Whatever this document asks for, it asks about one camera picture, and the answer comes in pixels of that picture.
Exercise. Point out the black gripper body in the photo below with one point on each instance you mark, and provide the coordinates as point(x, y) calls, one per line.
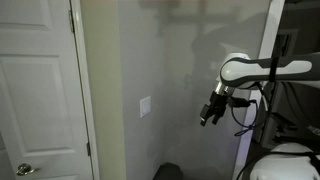
point(216, 107)

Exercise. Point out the white wall switch plate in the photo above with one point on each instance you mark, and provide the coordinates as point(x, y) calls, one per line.
point(145, 106)

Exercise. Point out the white panelled door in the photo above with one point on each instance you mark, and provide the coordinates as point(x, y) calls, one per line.
point(41, 105)

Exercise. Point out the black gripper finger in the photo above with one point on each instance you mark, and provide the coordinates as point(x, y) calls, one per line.
point(215, 119)
point(203, 121)

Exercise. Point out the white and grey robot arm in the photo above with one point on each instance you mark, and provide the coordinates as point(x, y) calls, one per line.
point(238, 71)

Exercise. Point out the silver door knob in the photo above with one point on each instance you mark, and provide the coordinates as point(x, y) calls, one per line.
point(25, 169)

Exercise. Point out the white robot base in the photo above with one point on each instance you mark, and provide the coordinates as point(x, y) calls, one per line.
point(288, 161)

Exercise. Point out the dark object on floor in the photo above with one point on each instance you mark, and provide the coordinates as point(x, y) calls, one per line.
point(168, 171)

